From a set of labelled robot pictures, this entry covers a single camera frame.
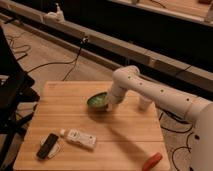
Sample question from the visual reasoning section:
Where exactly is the white plastic bottle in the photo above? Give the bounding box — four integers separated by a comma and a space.
60, 129, 97, 150

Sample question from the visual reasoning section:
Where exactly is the orange red carrot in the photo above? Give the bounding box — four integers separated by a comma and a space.
142, 153, 163, 171

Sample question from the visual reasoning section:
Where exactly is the green ceramic bowl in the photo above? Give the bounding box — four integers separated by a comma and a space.
87, 92, 108, 111

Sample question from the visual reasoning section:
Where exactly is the white object on ledge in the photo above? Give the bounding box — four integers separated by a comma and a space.
44, 4, 65, 22

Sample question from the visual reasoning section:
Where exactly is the black smartphone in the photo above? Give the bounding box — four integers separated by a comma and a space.
36, 133, 58, 159

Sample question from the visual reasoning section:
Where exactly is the black chair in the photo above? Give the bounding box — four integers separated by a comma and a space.
0, 25, 40, 168

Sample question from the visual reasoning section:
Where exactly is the black floor cable left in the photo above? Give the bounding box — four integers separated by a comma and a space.
6, 34, 90, 82

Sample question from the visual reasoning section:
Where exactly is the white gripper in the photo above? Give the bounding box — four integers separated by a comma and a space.
107, 92, 124, 108

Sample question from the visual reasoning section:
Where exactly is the black floor cable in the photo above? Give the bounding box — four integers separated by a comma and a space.
6, 34, 90, 82
158, 109, 201, 171

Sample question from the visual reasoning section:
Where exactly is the black floor cable right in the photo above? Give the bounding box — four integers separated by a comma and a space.
158, 109, 201, 171

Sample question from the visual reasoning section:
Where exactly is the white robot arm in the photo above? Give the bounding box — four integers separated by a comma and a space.
107, 65, 213, 171

